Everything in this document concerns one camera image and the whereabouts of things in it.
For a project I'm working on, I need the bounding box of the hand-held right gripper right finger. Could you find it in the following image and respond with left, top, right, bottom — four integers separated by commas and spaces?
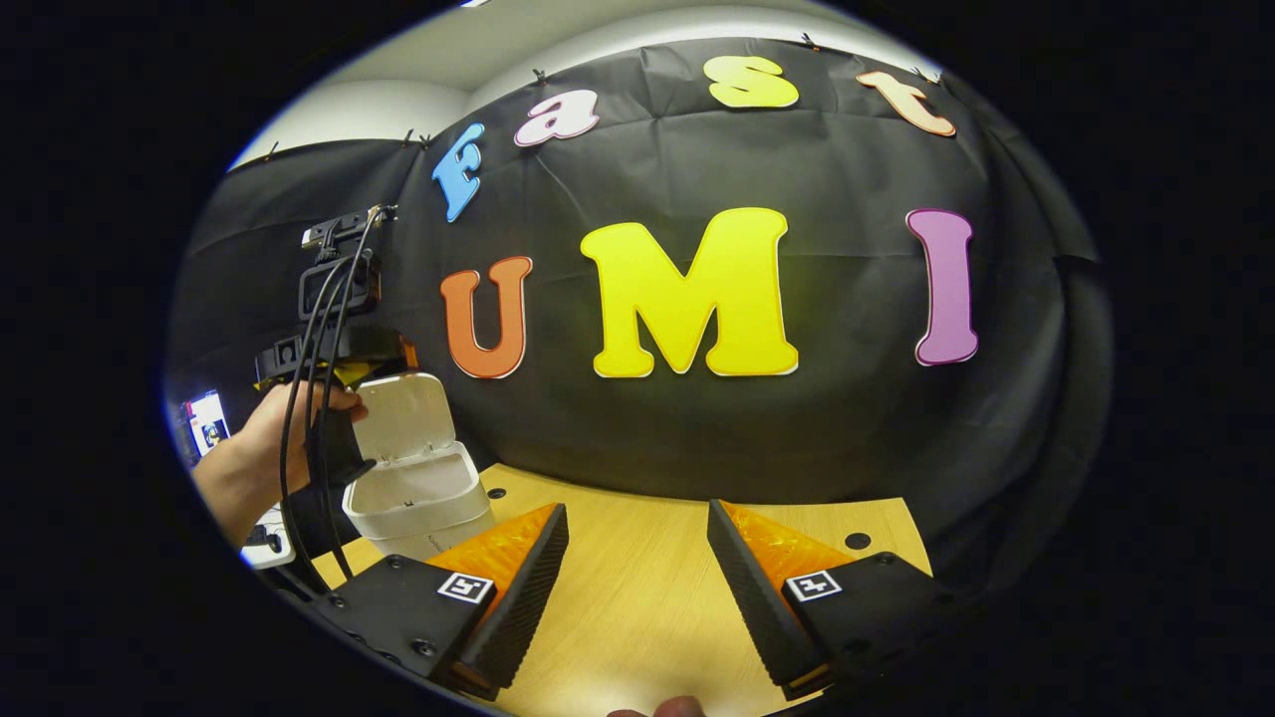
707, 498, 962, 700

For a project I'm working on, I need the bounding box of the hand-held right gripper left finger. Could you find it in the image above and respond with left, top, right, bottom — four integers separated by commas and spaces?
317, 501, 570, 700

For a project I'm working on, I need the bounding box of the white desktop garbage bin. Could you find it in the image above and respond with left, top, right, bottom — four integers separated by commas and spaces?
342, 372, 497, 561

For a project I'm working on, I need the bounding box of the wooden desktop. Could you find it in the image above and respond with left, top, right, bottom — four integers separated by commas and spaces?
311, 463, 934, 717

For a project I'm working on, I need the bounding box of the computer monitor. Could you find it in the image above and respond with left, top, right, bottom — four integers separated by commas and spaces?
184, 388, 232, 456

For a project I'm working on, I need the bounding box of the black backdrop cloth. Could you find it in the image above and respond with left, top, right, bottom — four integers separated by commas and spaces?
164, 38, 1115, 598

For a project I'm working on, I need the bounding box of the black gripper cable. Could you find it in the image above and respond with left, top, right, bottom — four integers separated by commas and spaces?
312, 254, 358, 584
277, 207, 384, 597

